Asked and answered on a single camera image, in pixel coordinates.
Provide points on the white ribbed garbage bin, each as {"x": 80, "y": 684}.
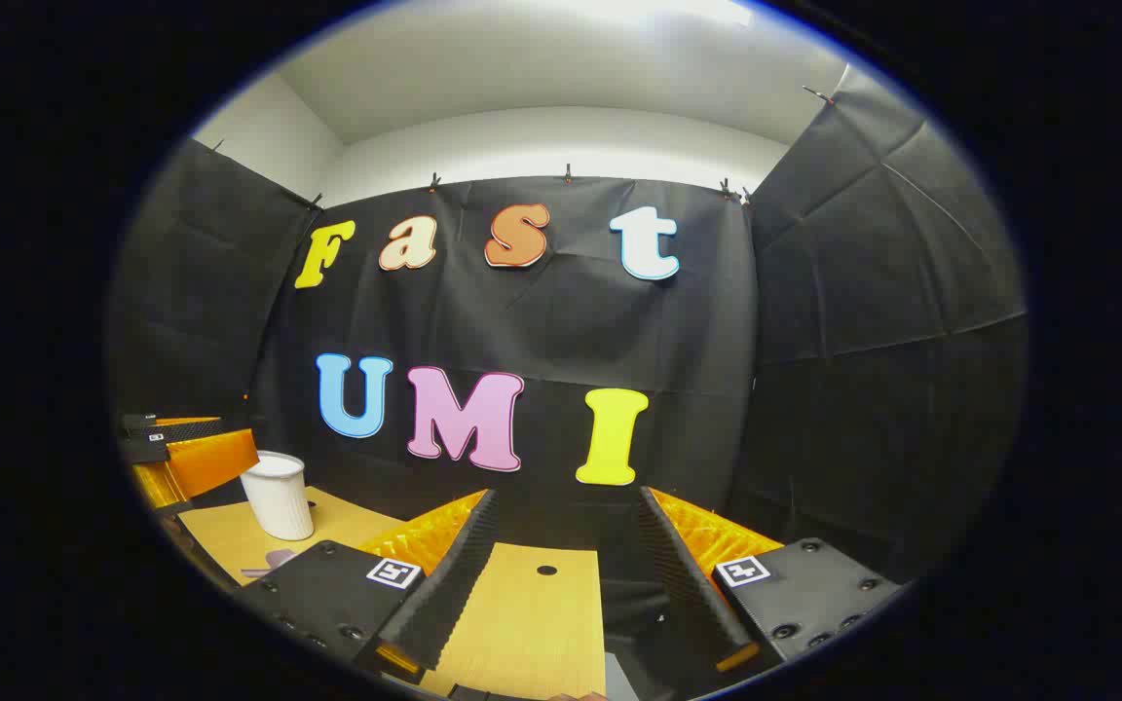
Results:
{"x": 279, "y": 497}

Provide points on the lilac plastic dustpan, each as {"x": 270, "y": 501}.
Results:
{"x": 279, "y": 560}

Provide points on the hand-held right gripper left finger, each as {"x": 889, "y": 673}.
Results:
{"x": 444, "y": 594}

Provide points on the row of small cloth clips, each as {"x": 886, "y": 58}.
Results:
{"x": 568, "y": 175}

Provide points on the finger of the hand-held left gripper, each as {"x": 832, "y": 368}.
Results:
{"x": 157, "y": 487}
{"x": 201, "y": 433}

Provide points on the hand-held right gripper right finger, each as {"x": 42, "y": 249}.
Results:
{"x": 692, "y": 584}

